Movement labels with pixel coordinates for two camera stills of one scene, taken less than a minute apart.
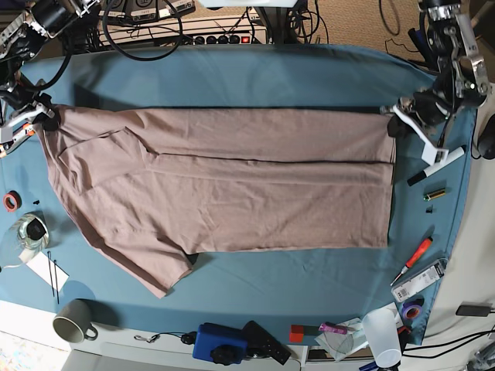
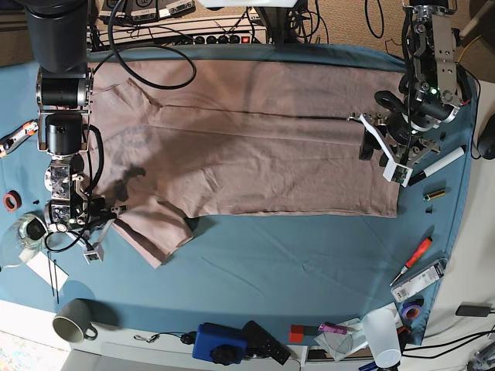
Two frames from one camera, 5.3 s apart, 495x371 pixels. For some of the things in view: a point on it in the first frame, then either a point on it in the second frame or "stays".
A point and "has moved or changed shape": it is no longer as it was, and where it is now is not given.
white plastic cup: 381,330 stays
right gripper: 425,107 -> 403,148
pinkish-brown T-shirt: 152,185 has moved or changed shape
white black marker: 425,173 stays
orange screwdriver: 418,254 stays
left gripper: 23,103 -> 98,215
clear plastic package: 420,280 stays
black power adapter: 472,311 stays
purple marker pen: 333,328 stays
